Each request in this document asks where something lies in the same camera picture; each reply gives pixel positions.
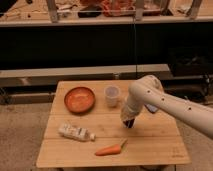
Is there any white plastic bottle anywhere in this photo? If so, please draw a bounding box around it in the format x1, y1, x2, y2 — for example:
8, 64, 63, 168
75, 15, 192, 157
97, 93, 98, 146
58, 123, 96, 142

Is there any orange carrot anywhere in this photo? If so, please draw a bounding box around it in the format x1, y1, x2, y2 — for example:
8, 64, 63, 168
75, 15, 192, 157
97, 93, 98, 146
95, 140, 126, 156

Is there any wooden shelf with clutter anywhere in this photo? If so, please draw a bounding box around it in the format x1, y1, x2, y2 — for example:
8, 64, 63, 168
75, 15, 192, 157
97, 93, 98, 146
0, 0, 213, 27

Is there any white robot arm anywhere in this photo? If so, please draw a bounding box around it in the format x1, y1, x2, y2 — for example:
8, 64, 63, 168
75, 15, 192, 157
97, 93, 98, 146
120, 75, 213, 139

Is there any clear plastic cup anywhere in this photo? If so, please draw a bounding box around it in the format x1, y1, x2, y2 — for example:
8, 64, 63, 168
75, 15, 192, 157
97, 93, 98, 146
104, 86, 120, 107

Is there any grey metal bench rail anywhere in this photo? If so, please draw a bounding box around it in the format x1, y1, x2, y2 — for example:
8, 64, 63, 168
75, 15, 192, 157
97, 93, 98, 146
0, 64, 170, 87

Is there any orange plate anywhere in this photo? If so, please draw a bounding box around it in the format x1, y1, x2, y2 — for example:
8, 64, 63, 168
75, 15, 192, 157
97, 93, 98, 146
64, 87, 95, 113

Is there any blue sponge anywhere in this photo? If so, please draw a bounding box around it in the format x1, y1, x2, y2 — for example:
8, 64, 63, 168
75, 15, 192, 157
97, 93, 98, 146
145, 104, 159, 114

